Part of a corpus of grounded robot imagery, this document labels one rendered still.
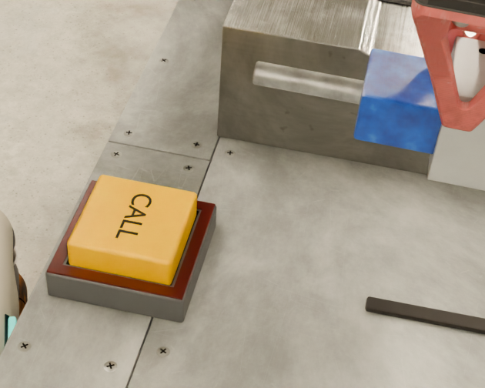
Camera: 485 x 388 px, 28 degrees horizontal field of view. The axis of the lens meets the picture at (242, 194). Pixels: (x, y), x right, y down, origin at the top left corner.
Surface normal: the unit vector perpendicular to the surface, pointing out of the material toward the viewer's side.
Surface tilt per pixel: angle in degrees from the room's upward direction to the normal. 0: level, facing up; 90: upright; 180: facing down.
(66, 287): 90
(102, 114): 0
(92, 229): 0
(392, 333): 0
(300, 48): 90
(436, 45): 111
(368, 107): 90
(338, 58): 90
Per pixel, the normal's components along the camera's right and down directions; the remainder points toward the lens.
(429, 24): -0.23, 0.87
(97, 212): 0.06, -0.73
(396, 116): -0.22, 0.66
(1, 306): 0.80, -0.52
